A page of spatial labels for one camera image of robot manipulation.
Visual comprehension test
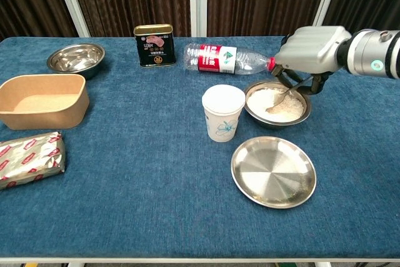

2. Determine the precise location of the brown kraft paper box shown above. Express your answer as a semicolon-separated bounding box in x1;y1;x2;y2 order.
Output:
0;74;91;131

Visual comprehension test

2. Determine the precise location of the steel bowl holding rice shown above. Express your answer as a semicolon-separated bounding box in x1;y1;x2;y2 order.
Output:
244;79;313;129

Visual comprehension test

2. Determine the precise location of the white powder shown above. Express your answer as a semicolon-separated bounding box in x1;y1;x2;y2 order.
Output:
246;87;306;123

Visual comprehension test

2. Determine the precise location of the white flower-print paper cup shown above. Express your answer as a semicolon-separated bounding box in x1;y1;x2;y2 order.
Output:
201;84;246;143

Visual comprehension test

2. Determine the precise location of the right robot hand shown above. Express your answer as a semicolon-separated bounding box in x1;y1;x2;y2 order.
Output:
270;25;353;96

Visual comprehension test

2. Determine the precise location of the empty steel bowl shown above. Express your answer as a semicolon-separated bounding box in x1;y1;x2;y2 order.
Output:
46;43;106;80

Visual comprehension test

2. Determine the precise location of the clear plastic spoon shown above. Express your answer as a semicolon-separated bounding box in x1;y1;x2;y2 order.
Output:
265;74;315;113

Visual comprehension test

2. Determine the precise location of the round steel plate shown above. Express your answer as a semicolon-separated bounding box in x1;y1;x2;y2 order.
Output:
231;136;318;209

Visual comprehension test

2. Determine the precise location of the red-label plastic water bottle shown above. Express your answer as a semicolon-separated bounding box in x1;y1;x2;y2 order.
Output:
183;43;278;76

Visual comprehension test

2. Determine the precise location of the silver red foil snack pack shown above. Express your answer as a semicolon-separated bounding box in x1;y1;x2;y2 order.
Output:
0;131;67;190

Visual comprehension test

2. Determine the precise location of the blue table cloth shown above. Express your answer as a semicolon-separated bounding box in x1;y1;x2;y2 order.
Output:
0;36;400;260

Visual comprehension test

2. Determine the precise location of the black luncheon meat can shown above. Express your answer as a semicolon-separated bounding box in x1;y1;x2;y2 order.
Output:
133;23;177;68

